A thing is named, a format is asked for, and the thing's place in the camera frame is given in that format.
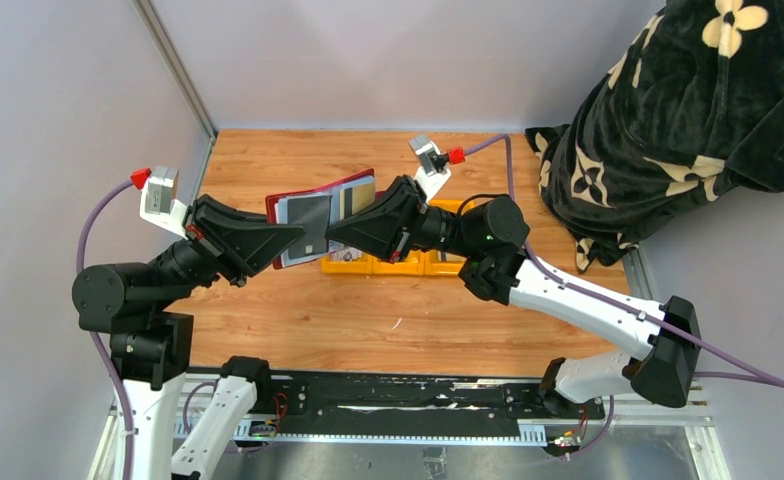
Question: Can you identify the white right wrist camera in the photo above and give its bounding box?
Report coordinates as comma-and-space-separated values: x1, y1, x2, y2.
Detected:
408, 134, 465, 203

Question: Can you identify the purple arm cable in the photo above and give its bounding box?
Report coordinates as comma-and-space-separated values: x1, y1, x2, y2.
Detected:
463, 133, 784, 458
75, 177, 138, 480

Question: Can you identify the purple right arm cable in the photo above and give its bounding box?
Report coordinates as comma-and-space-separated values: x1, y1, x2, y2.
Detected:
463, 133, 784, 458

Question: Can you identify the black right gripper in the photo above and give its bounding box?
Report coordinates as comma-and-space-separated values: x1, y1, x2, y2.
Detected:
324, 177, 478, 267

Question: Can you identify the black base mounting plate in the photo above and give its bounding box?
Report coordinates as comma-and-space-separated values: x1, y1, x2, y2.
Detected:
257, 370, 605, 439

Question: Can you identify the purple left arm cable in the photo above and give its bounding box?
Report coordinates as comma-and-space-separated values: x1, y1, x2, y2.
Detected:
75, 177, 138, 480

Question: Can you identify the gold striped card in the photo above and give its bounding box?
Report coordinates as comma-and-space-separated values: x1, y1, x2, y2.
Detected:
337, 180, 376, 220

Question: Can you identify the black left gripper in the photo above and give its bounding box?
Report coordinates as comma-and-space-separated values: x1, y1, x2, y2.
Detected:
154, 190, 310, 308

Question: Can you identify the black floral blanket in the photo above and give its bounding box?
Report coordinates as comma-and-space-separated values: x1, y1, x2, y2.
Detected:
525, 1, 784, 271

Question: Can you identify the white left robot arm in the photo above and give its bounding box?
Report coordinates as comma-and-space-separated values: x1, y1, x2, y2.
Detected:
72, 196, 304, 479

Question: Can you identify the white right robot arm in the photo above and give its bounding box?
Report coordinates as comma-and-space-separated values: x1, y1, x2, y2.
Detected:
326, 176, 701, 418

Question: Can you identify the black VIP credit card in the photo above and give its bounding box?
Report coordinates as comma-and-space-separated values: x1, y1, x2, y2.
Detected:
286, 194, 332, 265

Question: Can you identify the red leather card holder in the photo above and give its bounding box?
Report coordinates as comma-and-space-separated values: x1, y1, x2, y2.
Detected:
264, 168, 377, 271

